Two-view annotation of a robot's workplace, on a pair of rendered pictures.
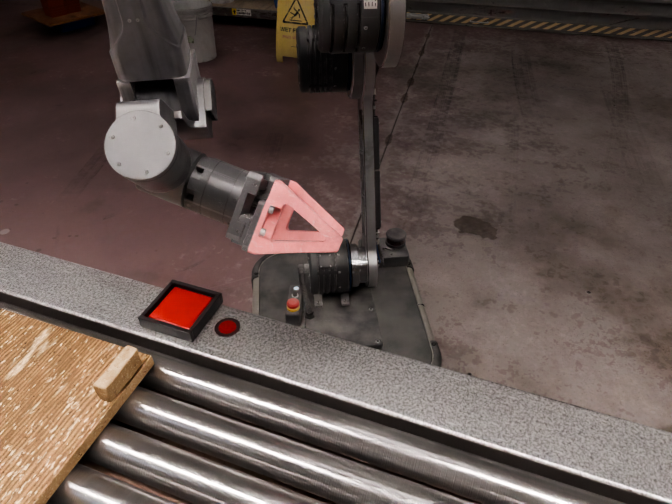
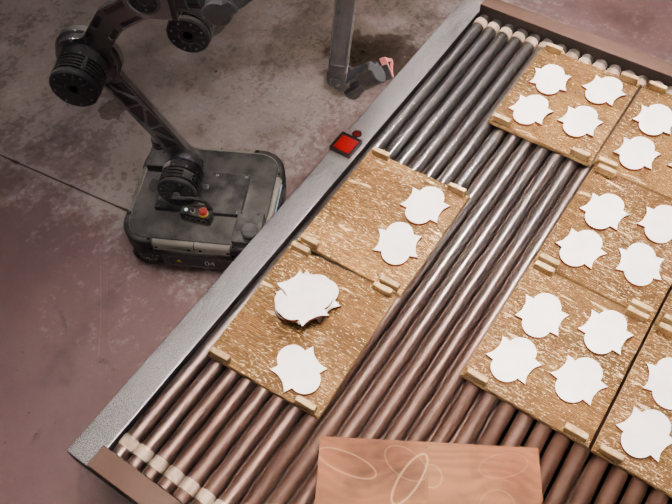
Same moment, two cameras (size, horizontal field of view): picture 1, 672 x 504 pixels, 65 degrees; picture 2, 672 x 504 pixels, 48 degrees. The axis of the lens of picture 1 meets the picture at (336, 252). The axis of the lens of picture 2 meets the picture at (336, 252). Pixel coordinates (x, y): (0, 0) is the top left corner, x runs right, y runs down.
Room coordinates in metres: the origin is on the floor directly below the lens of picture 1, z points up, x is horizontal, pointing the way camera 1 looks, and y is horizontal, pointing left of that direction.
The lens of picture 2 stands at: (0.07, 1.78, 2.74)
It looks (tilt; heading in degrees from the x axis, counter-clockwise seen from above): 56 degrees down; 286
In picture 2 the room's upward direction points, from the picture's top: 3 degrees counter-clockwise
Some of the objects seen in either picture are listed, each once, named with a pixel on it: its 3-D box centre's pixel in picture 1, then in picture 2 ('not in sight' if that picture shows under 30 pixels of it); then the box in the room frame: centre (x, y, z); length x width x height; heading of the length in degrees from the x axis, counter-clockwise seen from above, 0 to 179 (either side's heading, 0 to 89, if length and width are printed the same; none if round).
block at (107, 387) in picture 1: (119, 373); (380, 153); (0.36, 0.23, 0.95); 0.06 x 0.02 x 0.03; 160
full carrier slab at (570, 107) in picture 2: not in sight; (565, 100); (-0.18, -0.12, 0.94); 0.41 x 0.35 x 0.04; 70
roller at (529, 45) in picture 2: not in sight; (391, 225); (0.28, 0.46, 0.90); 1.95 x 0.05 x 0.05; 70
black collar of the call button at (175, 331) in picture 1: (181, 309); (345, 144); (0.48, 0.20, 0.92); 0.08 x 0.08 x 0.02; 70
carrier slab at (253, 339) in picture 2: not in sight; (304, 325); (0.44, 0.86, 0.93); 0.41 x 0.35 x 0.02; 72
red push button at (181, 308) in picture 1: (182, 310); (345, 145); (0.48, 0.20, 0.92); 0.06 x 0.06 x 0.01; 70
